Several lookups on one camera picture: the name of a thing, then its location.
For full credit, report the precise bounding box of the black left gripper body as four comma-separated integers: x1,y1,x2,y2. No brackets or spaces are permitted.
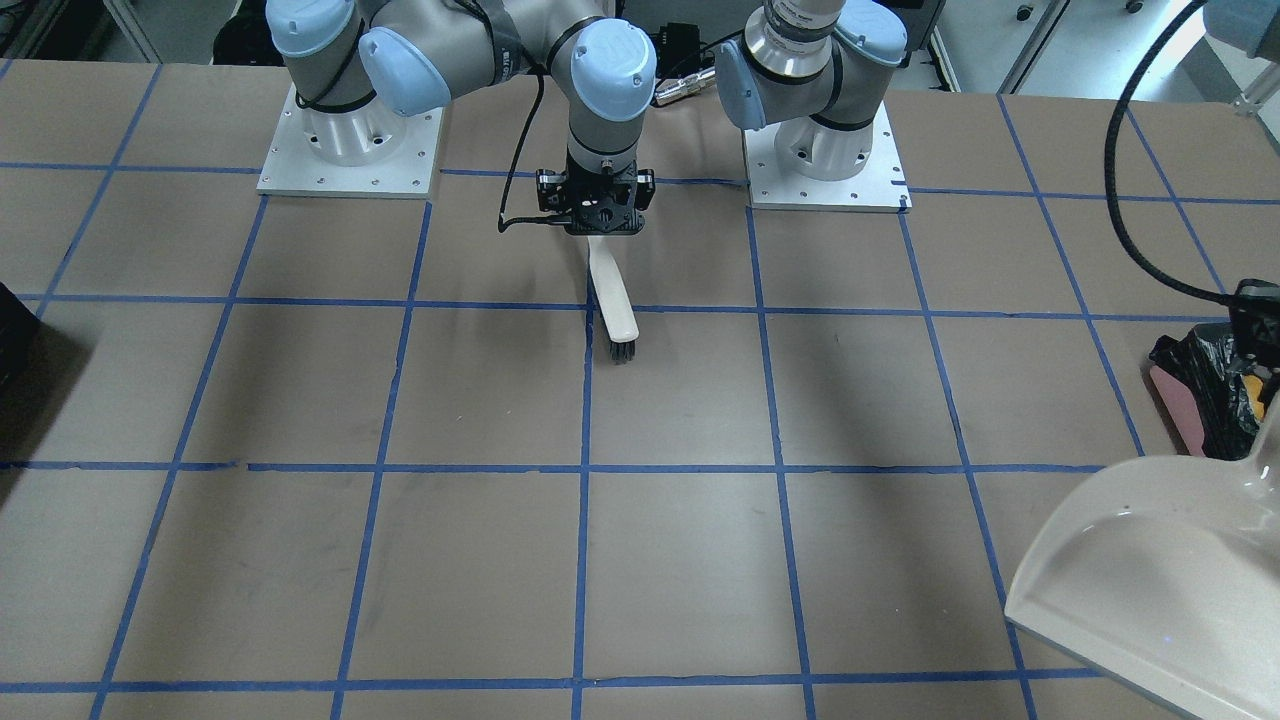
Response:
1228,278,1279,373

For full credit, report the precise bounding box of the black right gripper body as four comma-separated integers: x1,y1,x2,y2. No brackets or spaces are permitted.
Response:
535,165,657,236

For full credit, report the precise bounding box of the white hand brush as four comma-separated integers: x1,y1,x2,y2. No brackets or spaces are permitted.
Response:
588,234,639,365

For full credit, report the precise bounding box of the white plastic dustpan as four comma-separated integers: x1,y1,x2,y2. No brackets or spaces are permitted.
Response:
1005,404,1279,719

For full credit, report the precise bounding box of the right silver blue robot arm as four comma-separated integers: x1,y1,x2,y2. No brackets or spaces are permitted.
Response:
264,1,657,236

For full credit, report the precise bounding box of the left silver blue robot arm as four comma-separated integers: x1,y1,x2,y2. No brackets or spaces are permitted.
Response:
710,1,1277,372

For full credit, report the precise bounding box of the pink bin with black bag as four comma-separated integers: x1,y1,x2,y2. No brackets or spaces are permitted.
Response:
1148,323,1277,460

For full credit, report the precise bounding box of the black box edge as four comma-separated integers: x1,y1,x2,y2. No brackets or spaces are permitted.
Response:
1,284,41,391

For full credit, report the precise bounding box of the black corrugated cable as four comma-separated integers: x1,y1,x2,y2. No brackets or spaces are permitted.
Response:
1103,0,1242,306

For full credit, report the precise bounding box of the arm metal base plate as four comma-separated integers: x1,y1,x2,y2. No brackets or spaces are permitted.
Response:
256,86,445,201
742,102,913,214

